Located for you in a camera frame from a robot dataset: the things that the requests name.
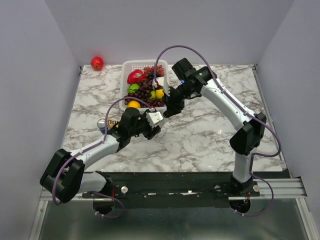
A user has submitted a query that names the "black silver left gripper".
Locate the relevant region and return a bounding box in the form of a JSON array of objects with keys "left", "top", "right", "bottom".
[{"left": 129, "top": 109, "right": 162, "bottom": 140}]

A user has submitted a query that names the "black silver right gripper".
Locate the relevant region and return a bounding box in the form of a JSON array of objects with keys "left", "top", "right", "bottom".
[{"left": 160, "top": 84, "right": 195, "bottom": 119}]

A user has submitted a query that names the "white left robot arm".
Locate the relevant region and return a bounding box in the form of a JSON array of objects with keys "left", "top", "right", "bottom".
[{"left": 39, "top": 107, "right": 165, "bottom": 203}]

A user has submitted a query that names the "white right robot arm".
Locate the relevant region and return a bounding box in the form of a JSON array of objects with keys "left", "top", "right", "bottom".
[{"left": 152, "top": 58, "right": 267, "bottom": 196}]

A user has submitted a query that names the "yellow mango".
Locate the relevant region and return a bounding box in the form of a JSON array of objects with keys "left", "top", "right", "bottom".
[{"left": 155, "top": 89, "right": 165, "bottom": 100}]

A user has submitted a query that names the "red grape bunch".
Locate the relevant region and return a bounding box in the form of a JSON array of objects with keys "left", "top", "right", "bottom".
[{"left": 124, "top": 66, "right": 165, "bottom": 108}]

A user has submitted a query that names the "yellow M&M candy bag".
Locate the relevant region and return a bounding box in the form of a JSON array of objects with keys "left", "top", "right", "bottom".
[{"left": 106, "top": 117, "right": 119, "bottom": 130}]

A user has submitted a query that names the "red dragon fruit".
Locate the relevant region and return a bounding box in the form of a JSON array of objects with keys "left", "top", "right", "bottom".
[{"left": 127, "top": 69, "right": 147, "bottom": 85}]

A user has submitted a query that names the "red bull can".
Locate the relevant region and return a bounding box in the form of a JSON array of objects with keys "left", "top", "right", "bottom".
[{"left": 96, "top": 118, "right": 109, "bottom": 135}]

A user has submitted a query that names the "white plastic fruit basket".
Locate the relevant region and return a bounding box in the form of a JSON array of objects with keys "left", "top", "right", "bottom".
[{"left": 119, "top": 60, "right": 170, "bottom": 113}]

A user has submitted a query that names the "red apple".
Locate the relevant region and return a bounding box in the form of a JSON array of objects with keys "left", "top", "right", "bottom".
[{"left": 90, "top": 56, "right": 104, "bottom": 71}]

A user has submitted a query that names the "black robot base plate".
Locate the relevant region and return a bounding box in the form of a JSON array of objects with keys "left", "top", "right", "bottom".
[{"left": 82, "top": 171, "right": 292, "bottom": 210}]

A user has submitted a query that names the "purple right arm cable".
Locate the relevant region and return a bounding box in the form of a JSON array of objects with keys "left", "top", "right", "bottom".
[{"left": 152, "top": 44, "right": 283, "bottom": 218}]

